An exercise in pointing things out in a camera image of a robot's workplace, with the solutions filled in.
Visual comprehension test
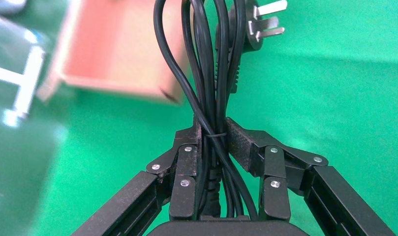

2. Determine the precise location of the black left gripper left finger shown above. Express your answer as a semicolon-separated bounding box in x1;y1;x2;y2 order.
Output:
71;122;203;236

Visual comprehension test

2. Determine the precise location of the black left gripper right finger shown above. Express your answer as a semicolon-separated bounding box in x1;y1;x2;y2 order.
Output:
225;117;397;236

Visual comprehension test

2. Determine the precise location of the black power cable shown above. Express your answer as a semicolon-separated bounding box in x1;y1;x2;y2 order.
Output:
153;0;288;222

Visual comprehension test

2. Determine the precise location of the brown cardboard box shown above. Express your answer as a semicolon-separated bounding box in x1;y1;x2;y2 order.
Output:
35;0;193;105

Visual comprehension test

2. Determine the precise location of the green table cloth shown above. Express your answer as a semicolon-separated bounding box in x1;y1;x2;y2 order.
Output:
26;0;398;236

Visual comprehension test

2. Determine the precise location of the white table leg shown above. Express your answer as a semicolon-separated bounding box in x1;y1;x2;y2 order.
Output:
0;45;46;128

